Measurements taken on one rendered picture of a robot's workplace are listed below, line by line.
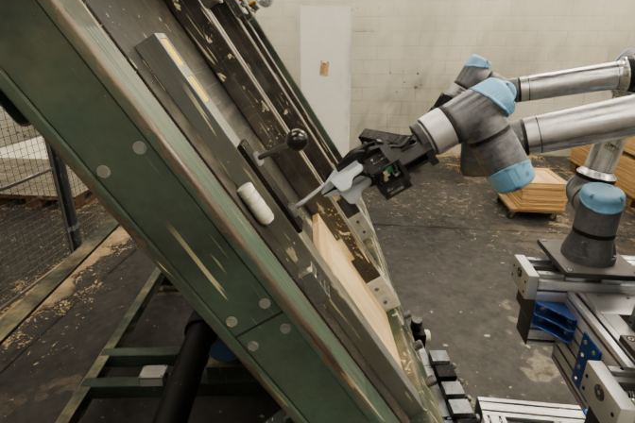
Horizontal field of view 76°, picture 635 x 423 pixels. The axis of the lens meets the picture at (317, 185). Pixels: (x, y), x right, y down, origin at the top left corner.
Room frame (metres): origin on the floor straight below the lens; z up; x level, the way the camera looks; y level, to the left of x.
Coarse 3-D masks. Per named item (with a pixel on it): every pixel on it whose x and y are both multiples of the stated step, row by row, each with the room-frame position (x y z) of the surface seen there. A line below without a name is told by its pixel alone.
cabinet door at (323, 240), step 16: (320, 224) 1.00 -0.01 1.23; (320, 240) 0.89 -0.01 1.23; (336, 256) 0.95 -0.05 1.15; (336, 272) 0.85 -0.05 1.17; (352, 272) 0.99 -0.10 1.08; (352, 288) 0.90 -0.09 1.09; (368, 288) 1.04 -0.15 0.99; (368, 304) 0.93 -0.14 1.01; (368, 320) 0.83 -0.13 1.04; (384, 320) 0.97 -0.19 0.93; (384, 336) 0.88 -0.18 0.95
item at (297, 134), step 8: (296, 128) 0.66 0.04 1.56; (288, 136) 0.65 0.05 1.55; (296, 136) 0.64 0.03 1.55; (304, 136) 0.65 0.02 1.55; (280, 144) 0.68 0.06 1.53; (288, 144) 0.65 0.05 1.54; (296, 144) 0.64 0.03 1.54; (304, 144) 0.65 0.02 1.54; (256, 152) 0.70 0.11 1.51; (264, 152) 0.70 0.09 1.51; (272, 152) 0.68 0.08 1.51; (256, 160) 0.70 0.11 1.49
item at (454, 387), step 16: (416, 320) 1.15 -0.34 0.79; (416, 336) 1.12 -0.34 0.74; (432, 352) 1.03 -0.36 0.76; (432, 368) 0.99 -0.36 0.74; (448, 368) 0.96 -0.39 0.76; (448, 384) 0.90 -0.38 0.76; (448, 400) 0.85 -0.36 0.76; (464, 400) 0.85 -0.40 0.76; (448, 416) 0.82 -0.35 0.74; (464, 416) 0.81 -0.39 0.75
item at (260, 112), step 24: (168, 0) 1.04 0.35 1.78; (192, 0) 1.04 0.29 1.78; (216, 0) 1.05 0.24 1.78; (192, 24) 1.04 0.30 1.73; (216, 24) 1.06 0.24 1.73; (216, 48) 1.04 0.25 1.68; (216, 72) 1.04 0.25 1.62; (240, 72) 1.05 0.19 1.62; (240, 96) 1.04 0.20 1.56; (264, 96) 1.06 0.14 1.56; (264, 120) 1.05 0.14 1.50; (288, 168) 1.05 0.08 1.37; (312, 168) 1.09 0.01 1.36; (336, 216) 1.05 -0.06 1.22; (336, 240) 1.05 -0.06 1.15; (360, 240) 1.10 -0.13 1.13; (360, 264) 1.05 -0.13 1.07; (384, 288) 1.06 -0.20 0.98
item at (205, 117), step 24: (144, 48) 0.68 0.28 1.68; (168, 72) 0.68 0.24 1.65; (192, 96) 0.68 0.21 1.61; (192, 120) 0.68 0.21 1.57; (216, 120) 0.68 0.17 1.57; (216, 144) 0.68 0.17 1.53; (240, 168) 0.68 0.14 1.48; (264, 192) 0.69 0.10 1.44; (288, 240) 0.69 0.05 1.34; (336, 288) 0.69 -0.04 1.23; (336, 312) 0.69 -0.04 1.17; (360, 312) 0.73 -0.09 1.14; (360, 336) 0.69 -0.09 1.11; (384, 360) 0.69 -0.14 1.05; (408, 384) 0.71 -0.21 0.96; (408, 408) 0.69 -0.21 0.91
